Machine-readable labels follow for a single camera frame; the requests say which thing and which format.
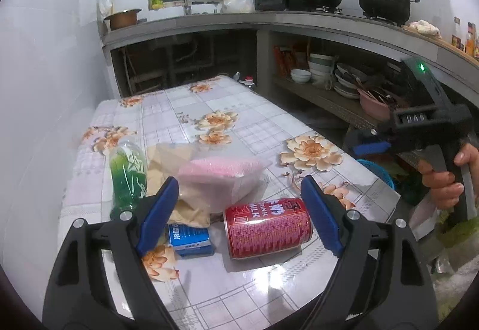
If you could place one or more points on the floral plastic tablecloth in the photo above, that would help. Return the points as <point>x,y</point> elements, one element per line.
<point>254,128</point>

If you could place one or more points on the green plastic bag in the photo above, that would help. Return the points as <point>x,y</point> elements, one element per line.
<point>408,187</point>

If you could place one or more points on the patterned cloth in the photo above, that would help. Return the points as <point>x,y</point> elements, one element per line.
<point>460,236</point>

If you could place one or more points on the crushed green plastic bottle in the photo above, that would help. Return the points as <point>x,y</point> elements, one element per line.
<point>127,172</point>

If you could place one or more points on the metal faucet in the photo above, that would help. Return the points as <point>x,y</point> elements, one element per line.
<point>188,0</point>

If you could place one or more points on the white jug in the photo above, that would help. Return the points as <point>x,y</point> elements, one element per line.
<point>228,0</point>

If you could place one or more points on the stack of bowls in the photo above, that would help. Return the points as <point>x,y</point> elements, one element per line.
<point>321,62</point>

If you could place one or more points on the stack of plates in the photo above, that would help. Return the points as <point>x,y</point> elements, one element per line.
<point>348,90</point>

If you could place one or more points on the beige paper bag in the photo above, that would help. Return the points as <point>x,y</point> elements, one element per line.
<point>164,161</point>

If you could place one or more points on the red packet on shelf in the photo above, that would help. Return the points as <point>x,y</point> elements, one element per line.
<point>286,60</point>

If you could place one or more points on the white bowl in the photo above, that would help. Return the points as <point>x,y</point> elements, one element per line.
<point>300,75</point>

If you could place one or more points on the concrete kitchen counter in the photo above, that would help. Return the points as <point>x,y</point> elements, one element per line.
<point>224,21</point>

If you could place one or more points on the pink sponge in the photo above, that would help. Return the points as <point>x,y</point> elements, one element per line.
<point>220,167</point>
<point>239,191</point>

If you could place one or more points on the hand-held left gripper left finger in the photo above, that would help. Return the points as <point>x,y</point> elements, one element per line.
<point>157,217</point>

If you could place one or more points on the blue plastic basket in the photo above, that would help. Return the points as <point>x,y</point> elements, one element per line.
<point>378,169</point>

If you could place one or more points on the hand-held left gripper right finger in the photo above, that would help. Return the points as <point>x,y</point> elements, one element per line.
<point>322,217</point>

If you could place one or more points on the red milk can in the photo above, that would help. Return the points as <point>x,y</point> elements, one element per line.
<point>269,229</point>

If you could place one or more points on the pale kitchen towel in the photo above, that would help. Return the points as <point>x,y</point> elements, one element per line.
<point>424,28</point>

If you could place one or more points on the brass basin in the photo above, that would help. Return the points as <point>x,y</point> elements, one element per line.
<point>123,18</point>

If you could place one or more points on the pink plastic basin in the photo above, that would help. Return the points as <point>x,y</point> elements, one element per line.
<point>370,109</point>

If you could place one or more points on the orange seasoning bottle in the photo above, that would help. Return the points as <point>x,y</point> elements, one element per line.
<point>470,40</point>

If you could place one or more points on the small blue pack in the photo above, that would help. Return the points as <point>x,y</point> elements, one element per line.
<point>189,238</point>

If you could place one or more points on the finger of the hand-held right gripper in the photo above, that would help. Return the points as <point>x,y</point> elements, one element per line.
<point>370,148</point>

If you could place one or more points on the clear plastic bag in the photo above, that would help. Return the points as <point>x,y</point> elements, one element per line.
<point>245,4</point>

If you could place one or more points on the person's right hand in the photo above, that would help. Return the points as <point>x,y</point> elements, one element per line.
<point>443,189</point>

